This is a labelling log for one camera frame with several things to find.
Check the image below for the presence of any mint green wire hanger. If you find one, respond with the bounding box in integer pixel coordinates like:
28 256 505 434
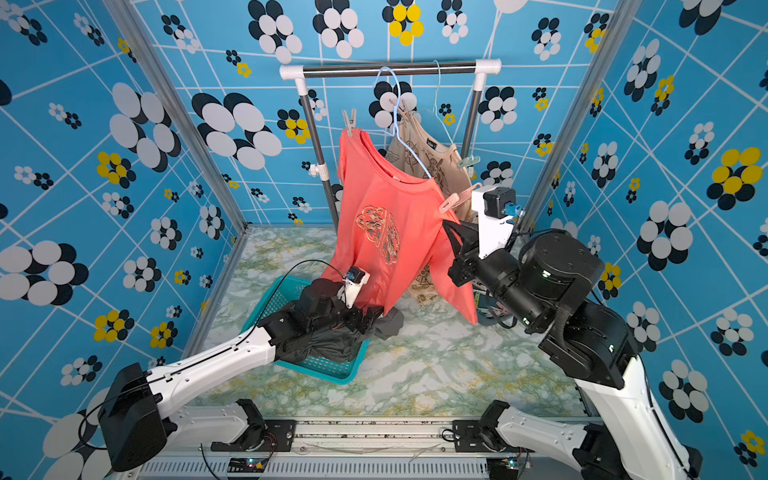
419 59 466 148

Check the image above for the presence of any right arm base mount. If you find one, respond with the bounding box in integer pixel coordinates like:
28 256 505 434
446 420 529 455

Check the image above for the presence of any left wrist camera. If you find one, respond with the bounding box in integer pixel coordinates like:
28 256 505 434
339 266 370 308

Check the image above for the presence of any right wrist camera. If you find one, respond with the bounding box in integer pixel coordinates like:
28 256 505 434
471 185 522 259

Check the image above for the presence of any beige compass print t-shirt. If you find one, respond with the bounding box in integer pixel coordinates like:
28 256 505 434
383 109 481 307

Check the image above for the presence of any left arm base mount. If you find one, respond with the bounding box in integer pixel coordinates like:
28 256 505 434
210 419 297 453

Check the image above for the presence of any metal clothes rack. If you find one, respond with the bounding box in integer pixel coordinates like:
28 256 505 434
279 58 503 241

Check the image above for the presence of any blue wire hanger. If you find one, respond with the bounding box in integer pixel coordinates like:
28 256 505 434
376 66 433 179

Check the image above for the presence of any dark grey garment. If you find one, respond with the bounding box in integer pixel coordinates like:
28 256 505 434
275 308 405 364

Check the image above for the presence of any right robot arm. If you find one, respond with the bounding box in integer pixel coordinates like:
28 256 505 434
443 221 703 479

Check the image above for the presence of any teal laundry basket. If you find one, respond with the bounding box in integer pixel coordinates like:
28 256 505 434
242 276 370 385

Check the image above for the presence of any mint green clothespin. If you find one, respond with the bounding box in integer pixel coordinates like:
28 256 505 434
457 155 481 169

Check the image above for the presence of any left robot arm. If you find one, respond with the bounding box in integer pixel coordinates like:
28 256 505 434
97 279 403 472

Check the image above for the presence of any dark grey clothespin tray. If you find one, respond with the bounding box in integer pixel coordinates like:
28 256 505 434
473 286 518 329

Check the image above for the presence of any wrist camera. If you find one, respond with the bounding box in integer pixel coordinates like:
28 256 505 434
339 266 370 308
471 185 522 259

